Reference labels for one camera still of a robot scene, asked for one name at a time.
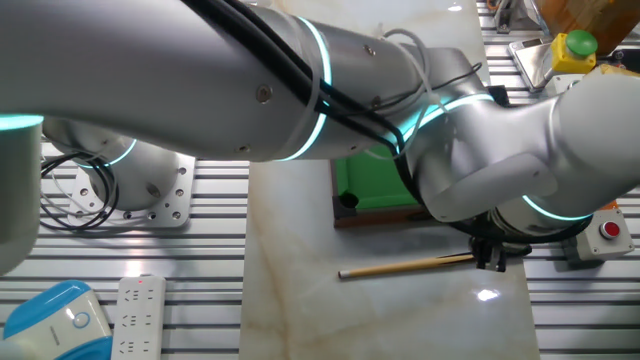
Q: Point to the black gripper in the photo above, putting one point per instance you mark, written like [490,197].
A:
[487,242]

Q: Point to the wooden pool cue black butt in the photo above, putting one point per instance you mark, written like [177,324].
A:
[400,266]

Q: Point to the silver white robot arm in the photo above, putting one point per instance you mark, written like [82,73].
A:
[150,75]

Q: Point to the green felt mini pool table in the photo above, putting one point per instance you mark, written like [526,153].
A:
[372,185]

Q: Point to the grey box with red button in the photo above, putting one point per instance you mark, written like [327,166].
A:
[595,240]

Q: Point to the orange box with red button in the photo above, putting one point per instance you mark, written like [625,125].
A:
[609,205]

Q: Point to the yellow box with green button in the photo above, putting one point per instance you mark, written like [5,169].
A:
[570,57]

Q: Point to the brown box with white tissue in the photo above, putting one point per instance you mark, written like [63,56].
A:
[615,71]

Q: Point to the silver perforated mounting plate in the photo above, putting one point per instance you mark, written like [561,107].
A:
[175,200]

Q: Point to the white power strip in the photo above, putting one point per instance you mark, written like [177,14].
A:
[139,320]

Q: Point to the blue and white device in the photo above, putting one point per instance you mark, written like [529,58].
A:
[45,325]

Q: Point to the black metal bracket stand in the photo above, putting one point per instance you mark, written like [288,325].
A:
[506,17]

